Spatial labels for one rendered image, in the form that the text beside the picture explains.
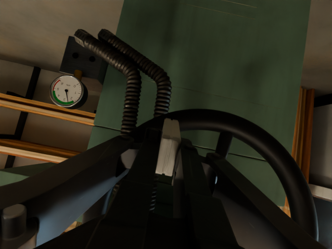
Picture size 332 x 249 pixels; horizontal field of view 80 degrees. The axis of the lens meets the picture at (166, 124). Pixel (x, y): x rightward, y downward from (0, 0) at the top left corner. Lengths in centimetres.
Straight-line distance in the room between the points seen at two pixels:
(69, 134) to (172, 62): 267
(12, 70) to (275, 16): 330
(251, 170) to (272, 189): 6
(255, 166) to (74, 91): 40
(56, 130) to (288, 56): 289
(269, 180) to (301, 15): 40
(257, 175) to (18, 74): 329
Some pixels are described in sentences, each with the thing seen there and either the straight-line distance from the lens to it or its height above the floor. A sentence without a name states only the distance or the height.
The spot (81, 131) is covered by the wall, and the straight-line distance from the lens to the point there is 300.
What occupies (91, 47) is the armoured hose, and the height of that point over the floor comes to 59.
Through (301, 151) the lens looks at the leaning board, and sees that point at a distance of 199.
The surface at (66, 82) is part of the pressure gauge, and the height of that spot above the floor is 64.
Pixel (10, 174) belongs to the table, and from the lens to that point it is 53.
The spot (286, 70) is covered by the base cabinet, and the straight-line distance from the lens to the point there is 55.
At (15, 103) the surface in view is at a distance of 281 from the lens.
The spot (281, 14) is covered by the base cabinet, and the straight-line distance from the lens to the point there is 60.
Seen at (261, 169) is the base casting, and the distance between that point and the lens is 49.
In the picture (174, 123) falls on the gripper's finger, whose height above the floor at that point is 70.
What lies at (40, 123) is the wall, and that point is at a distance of 320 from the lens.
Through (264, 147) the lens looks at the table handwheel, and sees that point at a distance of 28.
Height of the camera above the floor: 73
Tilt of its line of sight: 7 degrees down
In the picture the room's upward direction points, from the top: 168 degrees counter-clockwise
